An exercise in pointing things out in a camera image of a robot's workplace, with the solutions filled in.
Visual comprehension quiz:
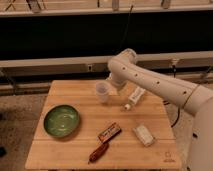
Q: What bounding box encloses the green ceramic bowl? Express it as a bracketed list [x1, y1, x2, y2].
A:
[43, 105, 80, 138]

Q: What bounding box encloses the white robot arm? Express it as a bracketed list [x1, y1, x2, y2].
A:
[108, 48, 213, 171]

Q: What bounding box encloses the black hanging cable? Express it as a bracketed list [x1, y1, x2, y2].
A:
[116, 3, 135, 56]

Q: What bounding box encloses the white tube with cap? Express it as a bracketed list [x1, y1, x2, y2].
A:
[124, 87, 145, 110]

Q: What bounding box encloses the white wrapped packet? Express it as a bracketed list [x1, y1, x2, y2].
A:
[133, 124, 155, 147]

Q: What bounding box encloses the wooden table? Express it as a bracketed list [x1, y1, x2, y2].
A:
[25, 80, 181, 170]

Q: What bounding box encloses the brown candy bar wrapper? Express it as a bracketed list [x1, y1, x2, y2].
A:
[98, 123, 122, 143]

